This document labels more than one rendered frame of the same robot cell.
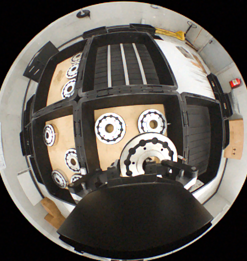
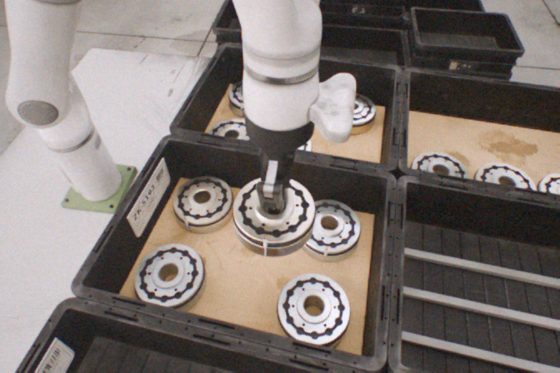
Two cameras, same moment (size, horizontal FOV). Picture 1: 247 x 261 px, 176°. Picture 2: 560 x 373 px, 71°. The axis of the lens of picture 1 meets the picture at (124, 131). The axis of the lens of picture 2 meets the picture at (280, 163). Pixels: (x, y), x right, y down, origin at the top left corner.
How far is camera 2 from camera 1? 0.40 m
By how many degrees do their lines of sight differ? 40
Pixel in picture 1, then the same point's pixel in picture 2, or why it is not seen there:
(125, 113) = (351, 269)
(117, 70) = (478, 289)
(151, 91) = (384, 293)
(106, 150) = not seen: hidden behind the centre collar
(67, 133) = (342, 153)
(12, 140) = not seen: outside the picture
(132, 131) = (309, 270)
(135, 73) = (467, 332)
